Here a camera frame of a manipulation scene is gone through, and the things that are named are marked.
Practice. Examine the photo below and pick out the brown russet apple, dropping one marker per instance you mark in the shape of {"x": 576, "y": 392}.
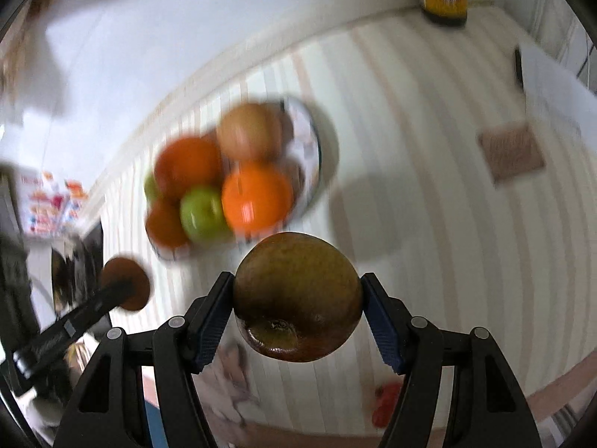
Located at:
{"x": 296, "y": 298}

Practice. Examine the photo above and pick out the large orange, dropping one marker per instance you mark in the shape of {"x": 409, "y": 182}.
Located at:
{"x": 185, "y": 163}

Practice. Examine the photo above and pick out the striped cat print mat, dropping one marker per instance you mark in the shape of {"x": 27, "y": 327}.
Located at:
{"x": 406, "y": 193}

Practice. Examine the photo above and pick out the colourful wall sticker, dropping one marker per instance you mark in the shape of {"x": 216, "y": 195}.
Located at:
{"x": 47, "y": 207}

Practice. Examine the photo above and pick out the black pen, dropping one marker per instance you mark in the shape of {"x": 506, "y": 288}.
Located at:
{"x": 518, "y": 67}

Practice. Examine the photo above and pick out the dark red orange fruit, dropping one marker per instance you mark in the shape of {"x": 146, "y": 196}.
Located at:
{"x": 123, "y": 268}

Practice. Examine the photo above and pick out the floral oval ceramic plate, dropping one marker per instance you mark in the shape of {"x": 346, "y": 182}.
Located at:
{"x": 301, "y": 163}

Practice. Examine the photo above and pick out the red cherry cluster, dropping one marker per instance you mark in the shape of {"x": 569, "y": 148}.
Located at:
{"x": 386, "y": 399}

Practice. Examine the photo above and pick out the brown label tag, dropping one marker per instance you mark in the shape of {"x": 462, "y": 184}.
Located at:
{"x": 511, "y": 151}

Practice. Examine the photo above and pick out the white folded paper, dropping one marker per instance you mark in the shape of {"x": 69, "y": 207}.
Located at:
{"x": 556, "y": 97}

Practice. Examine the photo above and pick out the small orange tangerine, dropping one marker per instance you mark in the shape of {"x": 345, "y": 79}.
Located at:
{"x": 163, "y": 225}

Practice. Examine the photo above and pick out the green apple on plate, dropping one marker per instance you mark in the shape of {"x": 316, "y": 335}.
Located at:
{"x": 151, "y": 189}

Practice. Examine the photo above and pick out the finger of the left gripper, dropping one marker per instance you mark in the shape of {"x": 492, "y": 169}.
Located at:
{"x": 100, "y": 305}

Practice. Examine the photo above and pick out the green apple off plate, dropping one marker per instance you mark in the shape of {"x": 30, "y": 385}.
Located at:
{"x": 202, "y": 216}

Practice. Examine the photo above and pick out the reddish yellow apple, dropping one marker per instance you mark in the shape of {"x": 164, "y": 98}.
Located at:
{"x": 250, "y": 132}

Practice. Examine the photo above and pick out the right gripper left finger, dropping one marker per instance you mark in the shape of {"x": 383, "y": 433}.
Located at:
{"x": 107, "y": 408}

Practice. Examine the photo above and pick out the orange tangerine with stem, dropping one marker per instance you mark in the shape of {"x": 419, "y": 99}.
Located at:
{"x": 256, "y": 197}

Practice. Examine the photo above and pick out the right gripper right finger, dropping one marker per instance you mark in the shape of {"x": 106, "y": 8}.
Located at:
{"x": 487, "y": 405}

